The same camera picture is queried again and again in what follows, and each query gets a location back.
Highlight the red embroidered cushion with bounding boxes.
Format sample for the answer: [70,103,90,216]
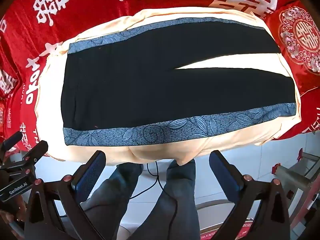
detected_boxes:
[264,1,320,95]

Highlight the person's left leg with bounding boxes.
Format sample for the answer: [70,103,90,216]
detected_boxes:
[81,162,144,240]

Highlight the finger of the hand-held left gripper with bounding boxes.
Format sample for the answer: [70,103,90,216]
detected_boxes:
[15,140,49,170]
[0,131,23,155]

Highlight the black pants with blue stripes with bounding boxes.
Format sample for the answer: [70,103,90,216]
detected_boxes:
[61,17,297,147]

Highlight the red blanket with white print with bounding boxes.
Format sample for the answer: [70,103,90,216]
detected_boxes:
[0,0,320,153]

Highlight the black cable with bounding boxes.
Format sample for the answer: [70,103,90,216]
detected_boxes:
[129,161,178,233]

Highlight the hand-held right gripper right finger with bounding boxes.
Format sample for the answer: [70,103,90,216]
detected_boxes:
[209,150,292,240]

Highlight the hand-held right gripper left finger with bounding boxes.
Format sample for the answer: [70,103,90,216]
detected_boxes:
[24,150,120,240]

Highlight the grey metal stool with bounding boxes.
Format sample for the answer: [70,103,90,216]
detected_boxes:
[272,147,320,230]

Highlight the person's leg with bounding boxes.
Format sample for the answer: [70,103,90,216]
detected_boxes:
[130,159,200,240]
[81,162,144,240]

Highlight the person's right leg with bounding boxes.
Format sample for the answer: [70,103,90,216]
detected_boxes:
[130,159,200,240]

